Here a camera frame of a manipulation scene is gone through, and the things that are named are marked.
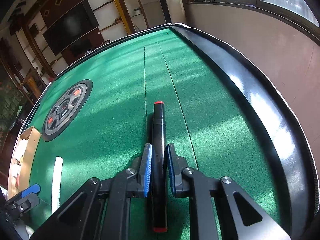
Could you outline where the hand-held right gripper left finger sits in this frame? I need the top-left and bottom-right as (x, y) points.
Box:
(30, 143), (152, 240)

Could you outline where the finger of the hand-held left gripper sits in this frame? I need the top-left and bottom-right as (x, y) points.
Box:
(4, 184), (41, 220)

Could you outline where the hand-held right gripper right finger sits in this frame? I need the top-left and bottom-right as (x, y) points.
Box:
(167, 143), (292, 240)

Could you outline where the white marker with grey print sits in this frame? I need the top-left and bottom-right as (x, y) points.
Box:
(51, 156), (63, 213)

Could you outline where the black marker with red caps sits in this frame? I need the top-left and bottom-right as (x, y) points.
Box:
(151, 101), (168, 232)

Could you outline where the wooden box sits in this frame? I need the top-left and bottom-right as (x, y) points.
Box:
(7, 126), (42, 198)

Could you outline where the round black table control panel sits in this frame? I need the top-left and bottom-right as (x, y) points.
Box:
(41, 79), (93, 142)

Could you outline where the wooden chair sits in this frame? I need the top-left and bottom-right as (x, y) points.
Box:
(17, 66), (42, 98)

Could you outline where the cream tower air conditioner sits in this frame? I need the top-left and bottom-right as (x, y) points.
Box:
(152, 0), (187, 27)

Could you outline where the grey corrugated hose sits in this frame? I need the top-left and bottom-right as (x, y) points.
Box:
(313, 179), (320, 214)

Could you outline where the black wall television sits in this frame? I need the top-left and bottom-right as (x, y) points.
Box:
(42, 0), (100, 55)

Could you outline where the wooden wall cabinet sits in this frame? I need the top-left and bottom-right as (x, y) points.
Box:
(10, 0), (150, 78)

